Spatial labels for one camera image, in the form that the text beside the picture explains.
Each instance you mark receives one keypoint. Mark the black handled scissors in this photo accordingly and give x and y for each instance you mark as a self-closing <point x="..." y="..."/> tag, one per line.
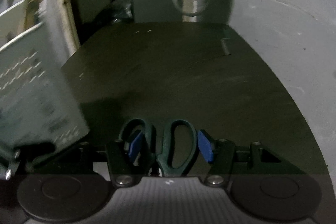
<point x="148" y="160"/>

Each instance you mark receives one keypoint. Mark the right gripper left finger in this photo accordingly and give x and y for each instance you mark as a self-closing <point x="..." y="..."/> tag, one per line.
<point x="121" y="157"/>

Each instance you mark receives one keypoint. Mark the grey cabinet box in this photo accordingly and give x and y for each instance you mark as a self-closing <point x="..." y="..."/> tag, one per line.
<point x="145" y="11"/>

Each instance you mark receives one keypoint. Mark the small dark knife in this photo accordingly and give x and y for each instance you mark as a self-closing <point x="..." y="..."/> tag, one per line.
<point x="224" y="41"/>

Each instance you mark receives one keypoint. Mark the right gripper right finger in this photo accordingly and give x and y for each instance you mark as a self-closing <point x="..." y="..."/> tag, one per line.
<point x="219" y="154"/>

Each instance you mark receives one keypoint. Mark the white perforated utensil basket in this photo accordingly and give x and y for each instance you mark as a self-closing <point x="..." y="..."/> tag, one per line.
<point x="36" y="101"/>

